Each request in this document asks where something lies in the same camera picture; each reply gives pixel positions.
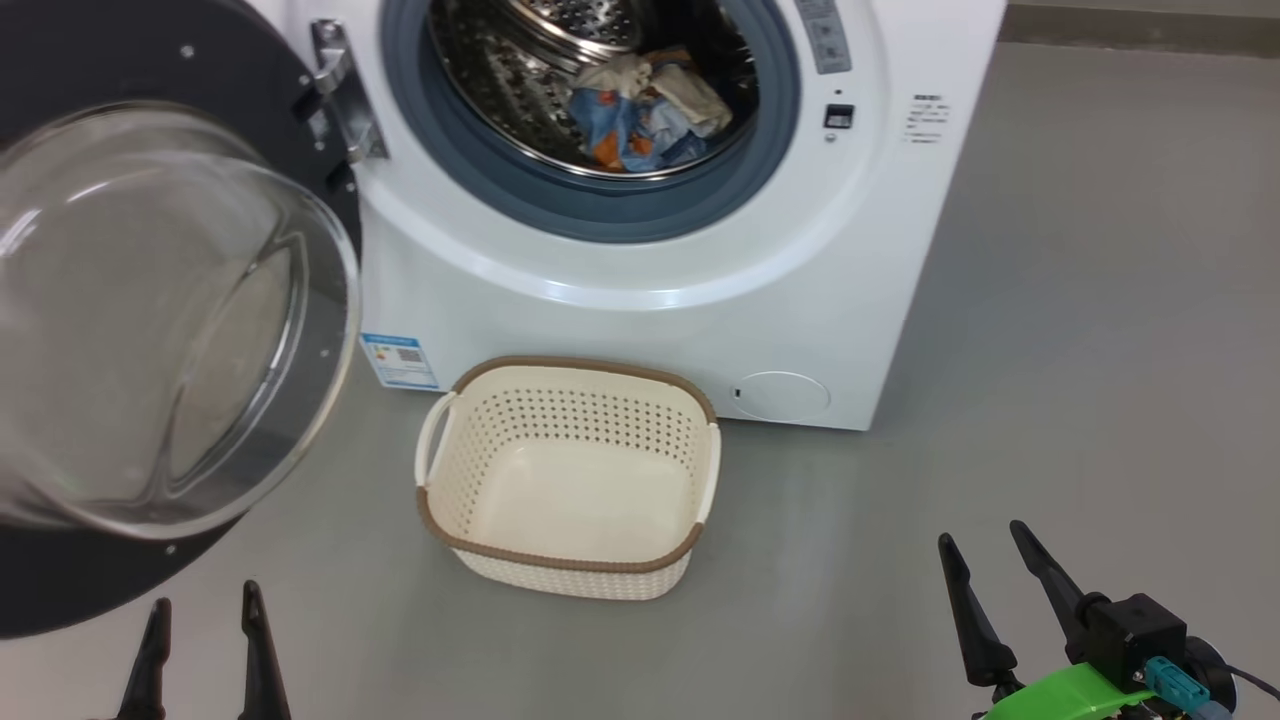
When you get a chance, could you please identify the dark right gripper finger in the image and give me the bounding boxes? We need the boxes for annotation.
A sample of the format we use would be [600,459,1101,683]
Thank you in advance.
[937,533,1019,689]
[1008,520,1093,666]

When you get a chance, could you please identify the white front-load washing machine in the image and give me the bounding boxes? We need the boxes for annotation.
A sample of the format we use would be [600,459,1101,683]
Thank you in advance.
[240,0,1009,433]

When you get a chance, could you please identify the chrome door hinge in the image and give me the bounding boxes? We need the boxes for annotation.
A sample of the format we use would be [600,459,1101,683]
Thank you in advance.
[292,18,389,166]

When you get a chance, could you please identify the black round glass washer door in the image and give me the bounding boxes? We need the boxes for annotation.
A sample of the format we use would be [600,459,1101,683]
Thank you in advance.
[0,0,363,641]

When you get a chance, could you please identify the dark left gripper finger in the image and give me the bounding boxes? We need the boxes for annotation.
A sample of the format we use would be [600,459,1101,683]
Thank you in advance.
[115,597,173,720]
[238,580,293,720]

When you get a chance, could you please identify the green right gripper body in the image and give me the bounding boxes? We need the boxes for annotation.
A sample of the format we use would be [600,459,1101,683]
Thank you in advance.
[980,662,1161,720]

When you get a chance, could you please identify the right camera cable teal plug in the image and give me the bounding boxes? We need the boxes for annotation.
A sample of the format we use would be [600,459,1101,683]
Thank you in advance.
[1145,655,1280,720]

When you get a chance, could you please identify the grey warning label sticker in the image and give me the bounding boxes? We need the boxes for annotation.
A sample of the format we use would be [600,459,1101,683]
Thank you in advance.
[795,0,853,75]

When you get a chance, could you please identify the small black text sticker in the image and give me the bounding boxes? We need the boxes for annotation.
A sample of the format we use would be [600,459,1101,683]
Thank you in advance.
[903,94,946,146]

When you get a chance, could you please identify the cream perforated laundry basket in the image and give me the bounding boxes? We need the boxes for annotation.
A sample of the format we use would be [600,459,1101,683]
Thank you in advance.
[415,356,722,602]

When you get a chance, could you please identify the blue energy label sticker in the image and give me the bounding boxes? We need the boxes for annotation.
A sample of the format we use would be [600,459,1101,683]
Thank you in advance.
[360,333,441,391]

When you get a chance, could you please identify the cream cloth garment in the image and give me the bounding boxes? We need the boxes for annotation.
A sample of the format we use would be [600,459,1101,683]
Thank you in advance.
[572,52,734,139]

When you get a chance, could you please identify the round white filter cover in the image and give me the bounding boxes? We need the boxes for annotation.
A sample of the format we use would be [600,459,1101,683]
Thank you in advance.
[732,371,832,422]

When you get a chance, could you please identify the stainless steel washer drum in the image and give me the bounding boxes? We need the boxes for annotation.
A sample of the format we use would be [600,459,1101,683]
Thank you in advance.
[428,0,761,181]

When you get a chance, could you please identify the grey rubber door gasket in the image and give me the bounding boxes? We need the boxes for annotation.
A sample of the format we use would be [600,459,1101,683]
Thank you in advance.
[380,0,803,244]

